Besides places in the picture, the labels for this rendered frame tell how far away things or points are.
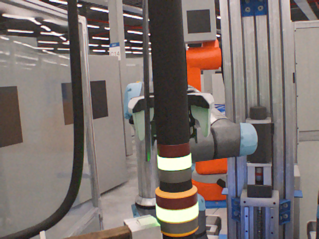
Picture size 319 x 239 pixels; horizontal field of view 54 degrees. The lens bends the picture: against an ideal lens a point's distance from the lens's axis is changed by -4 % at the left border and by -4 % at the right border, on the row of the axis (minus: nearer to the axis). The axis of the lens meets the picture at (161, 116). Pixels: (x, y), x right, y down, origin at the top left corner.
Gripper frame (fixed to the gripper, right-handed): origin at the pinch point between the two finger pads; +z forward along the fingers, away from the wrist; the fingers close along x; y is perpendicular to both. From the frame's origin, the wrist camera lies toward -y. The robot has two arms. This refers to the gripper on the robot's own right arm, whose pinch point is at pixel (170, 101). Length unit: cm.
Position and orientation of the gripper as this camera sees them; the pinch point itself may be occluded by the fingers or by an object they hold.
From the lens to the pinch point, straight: 39.8
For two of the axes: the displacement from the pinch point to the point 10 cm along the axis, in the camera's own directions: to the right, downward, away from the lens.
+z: -0.5, 1.2, -9.9
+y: 0.6, 9.9, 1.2
